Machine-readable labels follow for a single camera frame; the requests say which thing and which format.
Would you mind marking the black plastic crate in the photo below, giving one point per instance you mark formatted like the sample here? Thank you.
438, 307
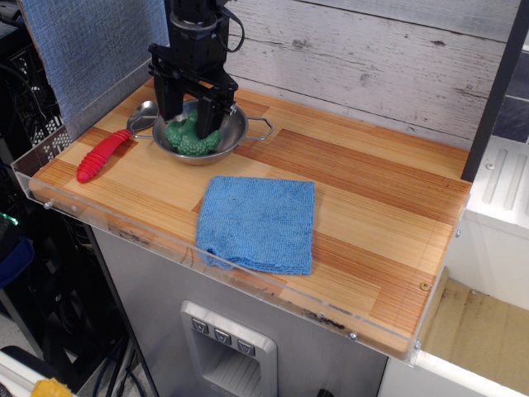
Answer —
29, 110

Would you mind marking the red handled metal spoon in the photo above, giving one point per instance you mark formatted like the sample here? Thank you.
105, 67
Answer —
115, 142

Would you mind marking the clear acrylic guard rail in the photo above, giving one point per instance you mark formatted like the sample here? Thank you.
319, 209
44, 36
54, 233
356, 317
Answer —
386, 203

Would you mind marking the black vertical post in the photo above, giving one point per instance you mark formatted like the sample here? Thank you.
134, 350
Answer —
506, 69
168, 11

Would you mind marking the white toy sink unit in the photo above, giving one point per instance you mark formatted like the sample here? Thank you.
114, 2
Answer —
477, 330

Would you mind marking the blue microfiber cloth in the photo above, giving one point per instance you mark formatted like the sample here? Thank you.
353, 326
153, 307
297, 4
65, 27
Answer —
258, 223

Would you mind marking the black vertical post right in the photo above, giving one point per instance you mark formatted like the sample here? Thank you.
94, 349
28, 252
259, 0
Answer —
506, 69

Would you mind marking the blue fabric panel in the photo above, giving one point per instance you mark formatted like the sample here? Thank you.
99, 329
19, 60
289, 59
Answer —
95, 53

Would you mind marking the silver toy fridge cabinet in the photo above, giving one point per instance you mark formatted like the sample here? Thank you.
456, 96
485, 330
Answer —
151, 290

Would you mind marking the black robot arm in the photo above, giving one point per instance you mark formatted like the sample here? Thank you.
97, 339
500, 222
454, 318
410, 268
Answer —
197, 12

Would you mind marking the green toy broccoli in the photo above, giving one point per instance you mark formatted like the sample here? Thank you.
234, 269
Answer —
183, 137

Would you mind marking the toy water dispenser panel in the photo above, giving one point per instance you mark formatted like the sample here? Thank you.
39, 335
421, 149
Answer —
229, 358

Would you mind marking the stainless steel pot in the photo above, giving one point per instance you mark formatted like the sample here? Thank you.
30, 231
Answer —
233, 127

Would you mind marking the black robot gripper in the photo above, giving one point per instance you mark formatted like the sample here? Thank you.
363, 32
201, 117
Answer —
194, 65

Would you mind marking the black vertical post left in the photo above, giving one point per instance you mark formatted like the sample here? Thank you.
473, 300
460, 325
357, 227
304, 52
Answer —
168, 11

